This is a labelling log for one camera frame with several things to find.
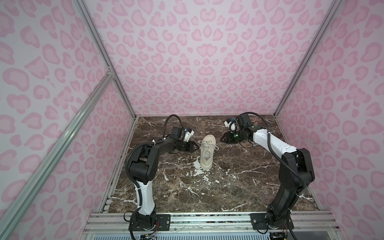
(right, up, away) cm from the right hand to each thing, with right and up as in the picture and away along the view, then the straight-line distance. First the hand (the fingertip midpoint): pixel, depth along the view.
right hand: (223, 138), depth 89 cm
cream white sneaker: (-10, -12, -3) cm, 16 cm away
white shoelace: (-9, -5, +5) cm, 11 cm away
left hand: (-15, -5, +7) cm, 18 cm away
